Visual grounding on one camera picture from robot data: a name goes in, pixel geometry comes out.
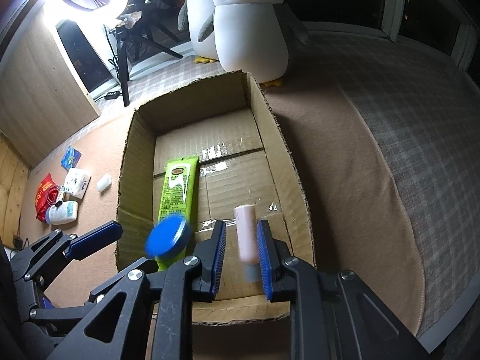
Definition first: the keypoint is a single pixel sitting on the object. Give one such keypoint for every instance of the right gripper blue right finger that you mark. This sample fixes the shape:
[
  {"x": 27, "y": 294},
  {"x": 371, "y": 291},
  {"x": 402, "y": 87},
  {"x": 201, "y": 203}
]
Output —
[{"x": 277, "y": 284}]

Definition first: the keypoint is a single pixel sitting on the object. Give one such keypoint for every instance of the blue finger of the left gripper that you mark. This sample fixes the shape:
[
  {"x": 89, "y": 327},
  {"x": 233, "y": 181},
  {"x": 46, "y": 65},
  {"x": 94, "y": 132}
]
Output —
[{"x": 94, "y": 240}]

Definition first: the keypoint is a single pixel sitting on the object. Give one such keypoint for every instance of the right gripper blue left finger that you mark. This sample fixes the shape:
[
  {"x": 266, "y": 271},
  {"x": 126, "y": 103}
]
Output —
[{"x": 211, "y": 255}]

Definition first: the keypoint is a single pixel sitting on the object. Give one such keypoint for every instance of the white bottle blue cap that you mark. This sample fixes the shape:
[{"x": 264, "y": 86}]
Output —
[{"x": 65, "y": 213}]

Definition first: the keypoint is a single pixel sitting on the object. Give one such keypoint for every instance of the blue round lid jar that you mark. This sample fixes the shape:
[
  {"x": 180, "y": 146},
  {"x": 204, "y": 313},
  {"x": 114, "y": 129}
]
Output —
[{"x": 169, "y": 237}]

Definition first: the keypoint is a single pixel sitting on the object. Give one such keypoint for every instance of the pink tube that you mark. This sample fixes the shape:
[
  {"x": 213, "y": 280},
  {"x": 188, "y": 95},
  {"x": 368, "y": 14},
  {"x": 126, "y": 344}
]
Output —
[{"x": 245, "y": 218}]

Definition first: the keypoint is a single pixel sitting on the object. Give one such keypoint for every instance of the red fabric bag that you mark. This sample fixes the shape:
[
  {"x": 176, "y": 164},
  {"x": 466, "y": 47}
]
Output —
[{"x": 46, "y": 196}]

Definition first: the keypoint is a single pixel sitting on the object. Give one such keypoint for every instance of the white tissue pack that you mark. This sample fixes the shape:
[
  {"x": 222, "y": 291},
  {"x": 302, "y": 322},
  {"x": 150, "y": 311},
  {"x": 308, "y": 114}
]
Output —
[{"x": 76, "y": 182}]

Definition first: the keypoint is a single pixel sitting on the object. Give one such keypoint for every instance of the green cream tube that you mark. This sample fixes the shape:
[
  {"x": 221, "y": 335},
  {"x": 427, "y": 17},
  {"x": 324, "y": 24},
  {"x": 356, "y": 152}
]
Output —
[{"x": 178, "y": 195}]

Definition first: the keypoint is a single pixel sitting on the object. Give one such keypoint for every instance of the small white jar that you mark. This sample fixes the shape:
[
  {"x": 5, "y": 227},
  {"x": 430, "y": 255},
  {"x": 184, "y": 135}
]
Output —
[{"x": 104, "y": 183}]

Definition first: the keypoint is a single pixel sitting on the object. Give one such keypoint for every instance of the cardboard box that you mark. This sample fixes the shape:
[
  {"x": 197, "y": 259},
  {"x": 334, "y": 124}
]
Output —
[{"x": 227, "y": 123}]

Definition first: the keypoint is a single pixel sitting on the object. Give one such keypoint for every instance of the blue snack packet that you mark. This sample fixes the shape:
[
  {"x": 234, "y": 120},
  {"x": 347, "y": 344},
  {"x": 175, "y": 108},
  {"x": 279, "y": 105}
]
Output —
[{"x": 70, "y": 158}]

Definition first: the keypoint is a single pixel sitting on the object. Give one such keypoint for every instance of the pine wood nightstand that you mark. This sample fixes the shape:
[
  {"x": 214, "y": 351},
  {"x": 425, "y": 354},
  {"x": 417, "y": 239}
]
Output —
[{"x": 13, "y": 178}]

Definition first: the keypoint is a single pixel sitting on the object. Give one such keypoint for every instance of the light wooden headboard panel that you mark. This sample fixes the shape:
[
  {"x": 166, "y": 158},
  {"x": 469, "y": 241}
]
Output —
[{"x": 43, "y": 101}]

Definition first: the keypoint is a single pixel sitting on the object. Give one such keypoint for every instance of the plaid bedsheet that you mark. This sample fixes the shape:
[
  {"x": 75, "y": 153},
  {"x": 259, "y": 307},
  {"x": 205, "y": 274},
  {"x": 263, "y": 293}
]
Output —
[{"x": 426, "y": 124}]

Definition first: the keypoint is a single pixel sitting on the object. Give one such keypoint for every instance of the black tripod stand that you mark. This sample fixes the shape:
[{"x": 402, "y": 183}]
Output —
[{"x": 136, "y": 31}]

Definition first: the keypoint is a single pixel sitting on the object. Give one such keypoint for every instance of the front white penguin plush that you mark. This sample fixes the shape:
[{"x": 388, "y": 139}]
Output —
[{"x": 249, "y": 37}]

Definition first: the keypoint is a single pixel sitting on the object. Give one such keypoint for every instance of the white penguin plush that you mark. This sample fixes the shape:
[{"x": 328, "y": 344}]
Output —
[
  {"x": 192, "y": 16},
  {"x": 249, "y": 37}
]

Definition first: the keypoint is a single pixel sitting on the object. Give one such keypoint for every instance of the rear white penguin plush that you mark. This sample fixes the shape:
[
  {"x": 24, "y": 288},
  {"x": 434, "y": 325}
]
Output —
[{"x": 192, "y": 16}]

